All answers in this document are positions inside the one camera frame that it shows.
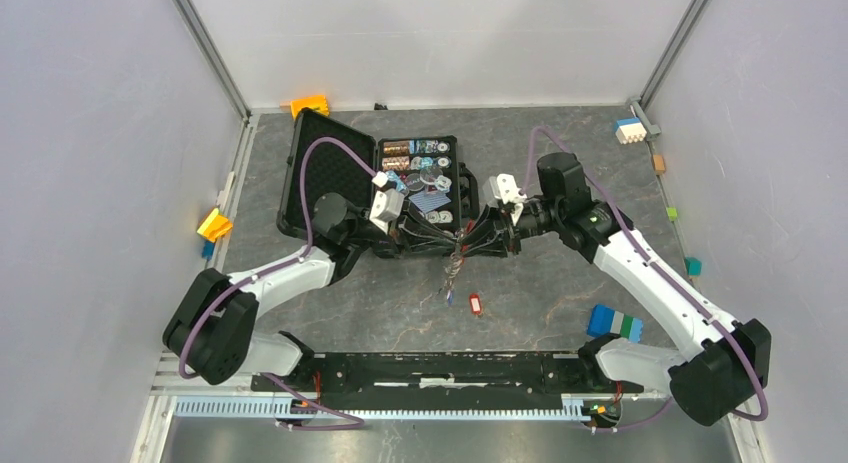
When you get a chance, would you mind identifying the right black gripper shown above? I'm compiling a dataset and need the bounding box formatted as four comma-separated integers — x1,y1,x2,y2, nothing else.
459,198,562,260

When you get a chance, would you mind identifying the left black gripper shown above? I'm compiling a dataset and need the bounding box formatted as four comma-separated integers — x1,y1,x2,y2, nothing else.
344,200,456,260

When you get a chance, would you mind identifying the red keyring carabiner with rings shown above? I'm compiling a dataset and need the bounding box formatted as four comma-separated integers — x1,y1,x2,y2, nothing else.
440,230,466,299

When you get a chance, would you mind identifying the red key tag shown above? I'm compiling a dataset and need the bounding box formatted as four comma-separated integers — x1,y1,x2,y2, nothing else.
468,293,483,317

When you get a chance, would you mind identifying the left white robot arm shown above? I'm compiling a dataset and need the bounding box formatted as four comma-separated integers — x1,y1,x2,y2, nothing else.
163,190,461,391

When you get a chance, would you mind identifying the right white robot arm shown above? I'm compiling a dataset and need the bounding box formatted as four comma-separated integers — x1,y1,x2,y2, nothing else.
459,152,772,426

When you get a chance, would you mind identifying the black poker chip case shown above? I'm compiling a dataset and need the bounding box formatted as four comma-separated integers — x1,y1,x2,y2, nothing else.
277,109,480,243

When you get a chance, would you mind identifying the blue green brick stack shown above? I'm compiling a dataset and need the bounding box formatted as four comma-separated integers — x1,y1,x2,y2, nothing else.
586,304,644,343

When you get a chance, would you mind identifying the blue white toy block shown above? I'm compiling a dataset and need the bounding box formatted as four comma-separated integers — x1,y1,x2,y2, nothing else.
615,117,648,145

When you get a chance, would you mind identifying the small wooden cube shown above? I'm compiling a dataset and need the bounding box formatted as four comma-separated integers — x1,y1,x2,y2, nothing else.
652,154,667,175

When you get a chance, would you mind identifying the yellow orange toy block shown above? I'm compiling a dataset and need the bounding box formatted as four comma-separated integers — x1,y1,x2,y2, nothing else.
196,207,233,243

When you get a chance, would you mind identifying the teal cube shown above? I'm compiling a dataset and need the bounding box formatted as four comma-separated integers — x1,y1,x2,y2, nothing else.
684,256,703,277

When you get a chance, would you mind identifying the small blue block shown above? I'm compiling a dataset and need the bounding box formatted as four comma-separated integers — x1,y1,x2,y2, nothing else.
201,241,216,261

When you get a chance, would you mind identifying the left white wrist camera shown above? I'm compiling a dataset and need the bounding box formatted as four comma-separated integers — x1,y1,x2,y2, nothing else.
368,189,404,234

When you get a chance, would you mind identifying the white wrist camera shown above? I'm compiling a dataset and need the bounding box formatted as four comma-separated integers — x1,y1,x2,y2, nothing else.
481,173,525,207
368,189,404,234

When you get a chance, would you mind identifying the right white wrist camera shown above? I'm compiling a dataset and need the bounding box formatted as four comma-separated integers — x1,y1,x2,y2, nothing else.
481,173,525,207

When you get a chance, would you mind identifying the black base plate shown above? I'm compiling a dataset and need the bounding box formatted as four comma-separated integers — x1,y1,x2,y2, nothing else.
282,351,619,411

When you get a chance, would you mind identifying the white cable comb rail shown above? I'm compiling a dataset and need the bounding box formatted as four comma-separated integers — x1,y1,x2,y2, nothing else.
173,396,590,423

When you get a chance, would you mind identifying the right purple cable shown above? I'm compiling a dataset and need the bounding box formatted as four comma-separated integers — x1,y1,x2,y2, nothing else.
521,127,770,433

